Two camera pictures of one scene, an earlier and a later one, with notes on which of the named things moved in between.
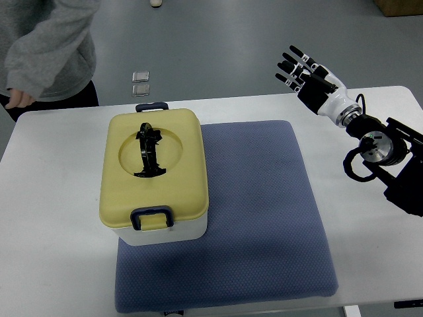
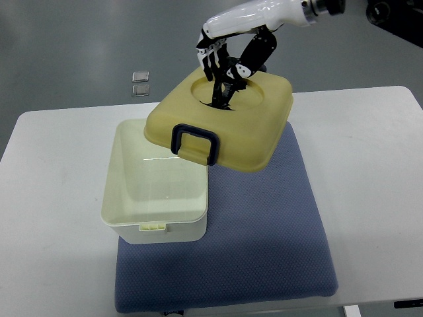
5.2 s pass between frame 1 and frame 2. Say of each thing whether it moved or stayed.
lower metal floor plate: stayed
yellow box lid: moved
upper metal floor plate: stayed
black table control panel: stayed
